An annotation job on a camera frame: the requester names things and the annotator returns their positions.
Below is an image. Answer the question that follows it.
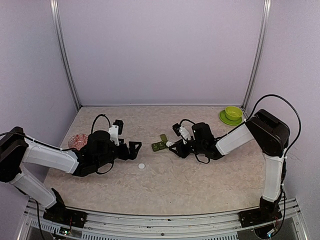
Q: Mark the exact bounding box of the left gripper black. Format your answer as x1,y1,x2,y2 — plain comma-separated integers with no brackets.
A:
95,138,142,169

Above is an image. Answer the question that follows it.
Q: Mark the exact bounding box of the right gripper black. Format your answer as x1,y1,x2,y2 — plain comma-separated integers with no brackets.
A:
169,138,206,158

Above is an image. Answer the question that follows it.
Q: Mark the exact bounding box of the green weekly pill organizer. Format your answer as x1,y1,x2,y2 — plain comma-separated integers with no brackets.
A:
151,134,168,152

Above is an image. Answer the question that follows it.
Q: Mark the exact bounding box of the white front bottle cap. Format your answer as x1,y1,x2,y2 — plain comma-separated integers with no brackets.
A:
138,163,145,170

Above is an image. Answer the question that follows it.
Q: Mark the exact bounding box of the white pill bottle front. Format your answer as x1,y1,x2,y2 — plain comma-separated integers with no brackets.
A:
165,141,174,148

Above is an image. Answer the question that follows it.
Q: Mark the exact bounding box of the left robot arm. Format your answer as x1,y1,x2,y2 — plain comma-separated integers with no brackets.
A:
0,125,142,223

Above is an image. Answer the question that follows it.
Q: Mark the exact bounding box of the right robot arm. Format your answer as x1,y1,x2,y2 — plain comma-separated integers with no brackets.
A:
166,109,290,222

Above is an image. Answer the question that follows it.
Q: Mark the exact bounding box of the red patterned white bowl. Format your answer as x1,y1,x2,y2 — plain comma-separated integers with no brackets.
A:
68,133,88,151

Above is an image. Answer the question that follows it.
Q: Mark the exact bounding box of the green saucer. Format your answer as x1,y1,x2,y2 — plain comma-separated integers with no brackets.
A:
219,110,243,126

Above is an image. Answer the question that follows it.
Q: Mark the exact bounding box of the green bowl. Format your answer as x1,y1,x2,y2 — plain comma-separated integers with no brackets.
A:
224,106,243,121

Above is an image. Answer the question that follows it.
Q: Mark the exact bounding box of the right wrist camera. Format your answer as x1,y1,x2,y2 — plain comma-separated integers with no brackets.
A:
172,123,192,145

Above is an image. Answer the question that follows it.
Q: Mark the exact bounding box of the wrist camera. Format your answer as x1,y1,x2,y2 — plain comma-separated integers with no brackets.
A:
172,123,192,145
108,119,124,146

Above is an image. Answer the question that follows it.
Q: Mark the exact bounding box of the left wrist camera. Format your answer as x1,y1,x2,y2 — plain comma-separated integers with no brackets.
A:
108,119,124,146

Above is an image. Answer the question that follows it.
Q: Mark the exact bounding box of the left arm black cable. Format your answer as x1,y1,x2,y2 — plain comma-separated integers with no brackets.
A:
91,114,112,135

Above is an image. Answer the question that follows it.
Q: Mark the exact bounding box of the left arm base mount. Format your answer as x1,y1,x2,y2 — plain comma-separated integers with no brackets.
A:
43,208,87,229

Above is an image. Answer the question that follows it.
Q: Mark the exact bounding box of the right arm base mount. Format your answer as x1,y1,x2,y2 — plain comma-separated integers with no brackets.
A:
238,208,283,228

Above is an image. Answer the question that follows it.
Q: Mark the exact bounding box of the front aluminium rail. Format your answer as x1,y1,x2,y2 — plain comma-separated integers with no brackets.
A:
14,198,310,240

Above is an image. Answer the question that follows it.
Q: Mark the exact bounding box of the right aluminium frame post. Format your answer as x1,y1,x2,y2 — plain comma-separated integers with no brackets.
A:
241,0,272,111

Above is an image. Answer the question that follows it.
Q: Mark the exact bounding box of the aluminium frame post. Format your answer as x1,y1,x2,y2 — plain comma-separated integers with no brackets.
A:
50,0,82,112
241,0,272,111

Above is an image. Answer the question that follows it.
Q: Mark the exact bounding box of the left aluminium frame post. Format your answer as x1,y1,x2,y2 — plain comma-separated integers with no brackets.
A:
50,0,82,112

